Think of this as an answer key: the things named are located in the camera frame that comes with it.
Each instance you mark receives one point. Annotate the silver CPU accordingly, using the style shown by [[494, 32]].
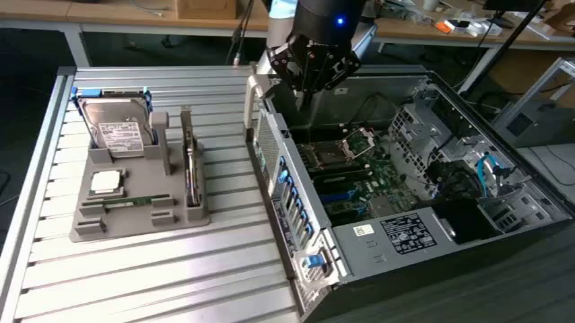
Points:
[[106, 181]]

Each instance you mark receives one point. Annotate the blue expansion slot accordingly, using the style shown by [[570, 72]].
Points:
[[337, 196]]

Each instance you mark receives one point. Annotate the brown cardboard box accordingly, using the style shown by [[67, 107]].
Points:
[[205, 9]]

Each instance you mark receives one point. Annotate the green motherboard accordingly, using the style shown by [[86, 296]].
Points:
[[382, 188]]

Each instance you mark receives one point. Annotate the blue case latch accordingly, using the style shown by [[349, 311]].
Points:
[[313, 261]]

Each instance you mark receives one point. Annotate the brown cardboard piece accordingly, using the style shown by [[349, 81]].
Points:
[[562, 17]]

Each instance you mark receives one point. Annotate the CPU socket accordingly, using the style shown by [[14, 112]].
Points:
[[329, 156]]

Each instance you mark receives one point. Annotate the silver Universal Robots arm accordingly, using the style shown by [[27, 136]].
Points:
[[278, 33]]

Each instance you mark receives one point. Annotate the white cup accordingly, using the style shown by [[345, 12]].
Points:
[[433, 4]]

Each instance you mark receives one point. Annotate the grey metal cabinet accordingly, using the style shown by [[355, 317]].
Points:
[[539, 124]]

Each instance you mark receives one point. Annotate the metal socket cover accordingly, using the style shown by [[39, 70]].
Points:
[[359, 141]]

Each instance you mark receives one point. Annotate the white small box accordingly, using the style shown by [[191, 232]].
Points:
[[491, 31]]

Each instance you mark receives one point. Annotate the black slanted pole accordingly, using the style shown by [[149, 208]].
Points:
[[507, 42]]

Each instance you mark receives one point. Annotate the green RAM stick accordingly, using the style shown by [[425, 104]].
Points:
[[130, 201]]

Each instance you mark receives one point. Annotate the grey parts rack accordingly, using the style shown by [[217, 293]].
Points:
[[135, 222]]

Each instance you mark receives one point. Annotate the open black PC case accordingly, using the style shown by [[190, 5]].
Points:
[[405, 292]]

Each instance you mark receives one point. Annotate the orange small box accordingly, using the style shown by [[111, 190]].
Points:
[[445, 26]]

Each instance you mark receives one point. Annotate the black RAM slot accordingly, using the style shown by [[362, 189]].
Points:
[[342, 177]]

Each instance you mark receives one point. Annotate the black monitor stand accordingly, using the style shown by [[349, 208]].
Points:
[[503, 20]]

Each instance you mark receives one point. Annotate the wooden desk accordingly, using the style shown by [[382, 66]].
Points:
[[405, 29], [44, 13]]

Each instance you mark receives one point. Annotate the hard disk in blue caddy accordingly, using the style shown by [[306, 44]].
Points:
[[113, 114]]

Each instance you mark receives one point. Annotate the grey chipset heatsink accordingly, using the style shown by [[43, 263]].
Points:
[[382, 206]]

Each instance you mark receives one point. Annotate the grey power supply unit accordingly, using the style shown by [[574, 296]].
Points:
[[382, 242]]

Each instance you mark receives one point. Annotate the metal disk bay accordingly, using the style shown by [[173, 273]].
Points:
[[413, 134]]

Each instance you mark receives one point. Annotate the black graphics card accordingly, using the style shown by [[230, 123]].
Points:
[[193, 168]]

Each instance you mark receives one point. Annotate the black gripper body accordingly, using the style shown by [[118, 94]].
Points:
[[323, 23]]

